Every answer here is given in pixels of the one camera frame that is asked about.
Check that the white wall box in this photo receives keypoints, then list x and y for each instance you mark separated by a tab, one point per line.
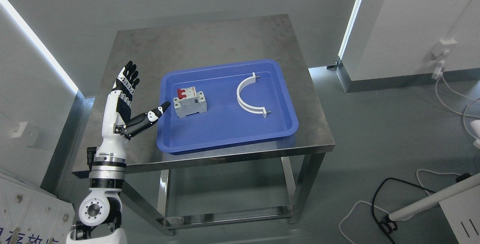
26	135

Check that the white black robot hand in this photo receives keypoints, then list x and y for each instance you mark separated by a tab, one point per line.
118	125

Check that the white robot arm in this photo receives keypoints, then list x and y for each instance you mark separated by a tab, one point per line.
100	213

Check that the grey red circuit breaker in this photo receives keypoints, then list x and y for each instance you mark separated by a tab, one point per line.
189	101

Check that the white curved pipe clamp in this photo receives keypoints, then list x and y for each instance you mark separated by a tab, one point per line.
246	99

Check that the white desk leg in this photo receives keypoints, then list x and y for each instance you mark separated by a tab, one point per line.
433	200

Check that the white sign panel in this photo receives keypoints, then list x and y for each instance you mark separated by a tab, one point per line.
29	215

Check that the blue plastic tray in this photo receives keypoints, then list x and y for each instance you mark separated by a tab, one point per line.
225	124

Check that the white wall socket with plug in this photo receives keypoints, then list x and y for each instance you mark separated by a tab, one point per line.
440	52

